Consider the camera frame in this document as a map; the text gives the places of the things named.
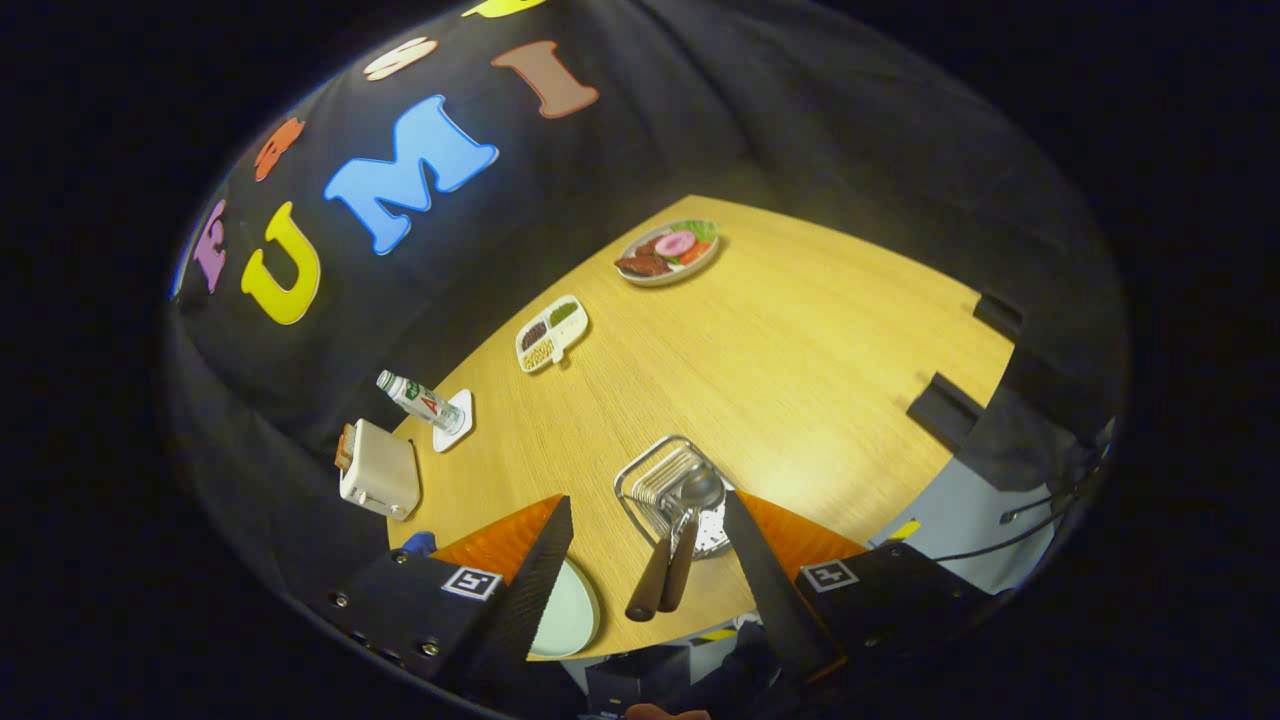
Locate black box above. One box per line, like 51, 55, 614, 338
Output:
585, 645, 691, 716

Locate white toaster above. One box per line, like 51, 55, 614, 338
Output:
338, 418, 422, 522

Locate white divided dish with beans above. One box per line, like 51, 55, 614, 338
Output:
515, 295, 590, 374

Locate black table clamp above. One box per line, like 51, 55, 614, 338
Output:
973, 292, 1026, 343
906, 372, 984, 451

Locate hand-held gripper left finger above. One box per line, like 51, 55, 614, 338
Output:
320, 495, 576, 706

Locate black cable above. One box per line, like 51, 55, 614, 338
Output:
935, 520, 1061, 563
1000, 480, 1106, 526

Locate brown meat pieces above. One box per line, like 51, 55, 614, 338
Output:
614, 240, 673, 278

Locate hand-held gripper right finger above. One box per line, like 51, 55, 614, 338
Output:
722, 489, 1003, 693

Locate pale green plate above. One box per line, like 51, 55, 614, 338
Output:
527, 558, 603, 659

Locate metal spoon with brown handle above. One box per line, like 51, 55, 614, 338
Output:
658, 465, 727, 614

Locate metal wire cutlery rack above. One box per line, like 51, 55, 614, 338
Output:
613, 434, 741, 561

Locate metal fork with brown handle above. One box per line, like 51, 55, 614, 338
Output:
625, 475, 691, 623

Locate white square coaster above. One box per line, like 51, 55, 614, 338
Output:
432, 389, 474, 454

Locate white food plate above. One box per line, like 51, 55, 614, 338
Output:
614, 218, 721, 288

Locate small white plastic bottle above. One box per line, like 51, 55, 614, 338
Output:
376, 370, 466, 436

